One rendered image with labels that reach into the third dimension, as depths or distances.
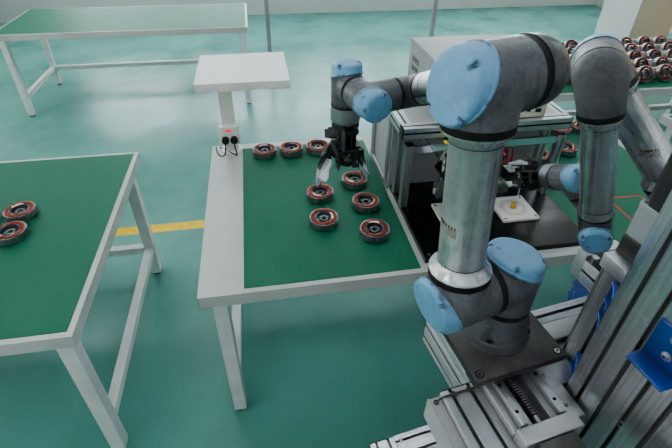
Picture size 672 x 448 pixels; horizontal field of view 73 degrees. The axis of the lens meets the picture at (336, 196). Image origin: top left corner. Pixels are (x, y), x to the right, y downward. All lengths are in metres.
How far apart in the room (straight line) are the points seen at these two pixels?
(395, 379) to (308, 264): 0.84
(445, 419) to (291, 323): 1.45
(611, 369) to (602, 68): 0.61
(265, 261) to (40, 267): 0.77
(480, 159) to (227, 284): 1.07
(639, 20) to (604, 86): 4.53
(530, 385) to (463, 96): 0.69
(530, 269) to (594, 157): 0.35
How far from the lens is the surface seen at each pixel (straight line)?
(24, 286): 1.83
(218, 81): 1.87
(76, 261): 1.84
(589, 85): 1.12
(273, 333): 2.38
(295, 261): 1.62
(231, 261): 1.66
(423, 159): 1.96
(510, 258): 0.94
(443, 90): 0.69
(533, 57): 0.72
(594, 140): 1.16
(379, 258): 1.64
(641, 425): 1.09
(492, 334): 1.06
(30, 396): 2.53
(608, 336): 1.05
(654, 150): 1.33
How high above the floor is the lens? 1.87
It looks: 35 degrees down
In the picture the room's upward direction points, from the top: 1 degrees clockwise
